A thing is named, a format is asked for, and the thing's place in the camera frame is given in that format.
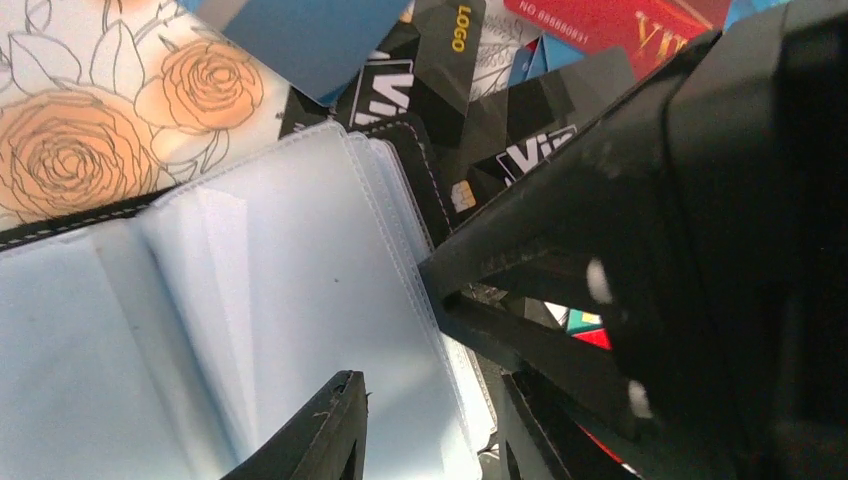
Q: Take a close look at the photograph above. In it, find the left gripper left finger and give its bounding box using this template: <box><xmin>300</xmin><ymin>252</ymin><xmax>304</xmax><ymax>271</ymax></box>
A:
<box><xmin>223</xmin><ymin>370</ymin><xmax>368</xmax><ymax>480</ymax></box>

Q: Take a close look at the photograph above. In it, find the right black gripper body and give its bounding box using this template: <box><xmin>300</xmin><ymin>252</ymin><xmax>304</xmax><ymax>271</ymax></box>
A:
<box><xmin>420</xmin><ymin>1</ymin><xmax>847</xmax><ymax>479</ymax></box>

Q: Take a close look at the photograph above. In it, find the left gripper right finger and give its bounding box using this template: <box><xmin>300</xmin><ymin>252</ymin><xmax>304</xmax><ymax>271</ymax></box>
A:
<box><xmin>500</xmin><ymin>371</ymin><xmax>636</xmax><ymax>479</ymax></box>

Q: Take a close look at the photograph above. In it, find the black card holder wallet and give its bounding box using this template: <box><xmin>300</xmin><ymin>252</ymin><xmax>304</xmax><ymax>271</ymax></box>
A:
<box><xmin>1</xmin><ymin>118</ymin><xmax>494</xmax><ymax>479</ymax></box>

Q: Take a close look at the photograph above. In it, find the red VIP card upper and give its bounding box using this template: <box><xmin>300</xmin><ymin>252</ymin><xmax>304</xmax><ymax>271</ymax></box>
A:
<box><xmin>504</xmin><ymin>0</ymin><xmax>731</xmax><ymax>78</ymax></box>

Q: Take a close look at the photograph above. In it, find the black VIP card centre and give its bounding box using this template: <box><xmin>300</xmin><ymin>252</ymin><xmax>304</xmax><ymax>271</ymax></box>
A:
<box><xmin>441</xmin><ymin>47</ymin><xmax>635</xmax><ymax>226</ymax></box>

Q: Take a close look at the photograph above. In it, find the black logo card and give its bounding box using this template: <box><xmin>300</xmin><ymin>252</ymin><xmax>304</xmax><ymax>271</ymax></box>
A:
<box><xmin>278</xmin><ymin>0</ymin><xmax>488</xmax><ymax>150</ymax></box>

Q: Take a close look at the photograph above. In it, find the blue card near centre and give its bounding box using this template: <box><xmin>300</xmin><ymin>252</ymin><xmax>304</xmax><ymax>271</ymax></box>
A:
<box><xmin>182</xmin><ymin>0</ymin><xmax>411</xmax><ymax>106</ymax></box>

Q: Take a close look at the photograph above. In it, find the floral patterned table mat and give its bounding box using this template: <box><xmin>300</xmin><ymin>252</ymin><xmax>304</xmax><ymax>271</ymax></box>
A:
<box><xmin>1</xmin><ymin>1</ymin><xmax>291</xmax><ymax>229</ymax></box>

